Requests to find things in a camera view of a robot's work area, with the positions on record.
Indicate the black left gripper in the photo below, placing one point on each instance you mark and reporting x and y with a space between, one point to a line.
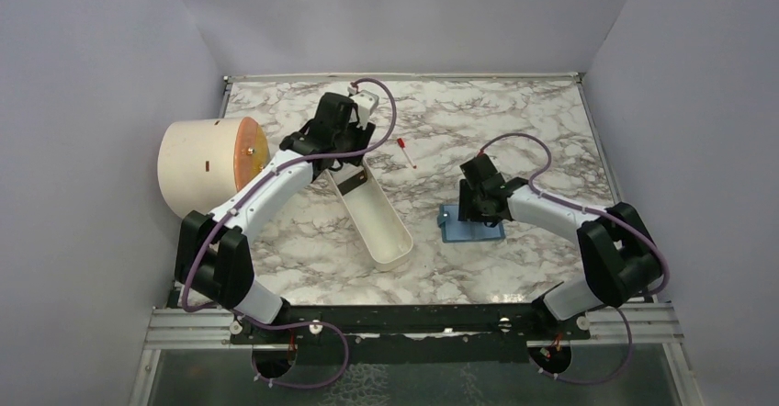
362 137

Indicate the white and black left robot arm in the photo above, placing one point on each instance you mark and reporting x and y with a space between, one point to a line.
213 254

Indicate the small red white pen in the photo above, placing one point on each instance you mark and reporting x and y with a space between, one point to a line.
401 143

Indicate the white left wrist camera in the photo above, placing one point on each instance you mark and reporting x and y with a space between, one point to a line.
363 104

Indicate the cream cylinder with orange disc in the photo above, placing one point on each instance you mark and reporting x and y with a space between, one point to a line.
202 163

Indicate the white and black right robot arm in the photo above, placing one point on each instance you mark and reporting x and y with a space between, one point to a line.
618 257

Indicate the blue leather card holder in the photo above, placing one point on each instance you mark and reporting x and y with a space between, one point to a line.
454 230

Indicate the aluminium frame rail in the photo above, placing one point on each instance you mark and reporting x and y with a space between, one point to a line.
189 359

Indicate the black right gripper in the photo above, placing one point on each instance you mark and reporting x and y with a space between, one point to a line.
468 210

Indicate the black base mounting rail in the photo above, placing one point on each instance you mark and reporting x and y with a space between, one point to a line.
405 334

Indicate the black credit card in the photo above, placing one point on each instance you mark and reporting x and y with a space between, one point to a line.
351 182

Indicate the white oblong plastic tray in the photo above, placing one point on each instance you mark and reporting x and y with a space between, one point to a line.
377 222

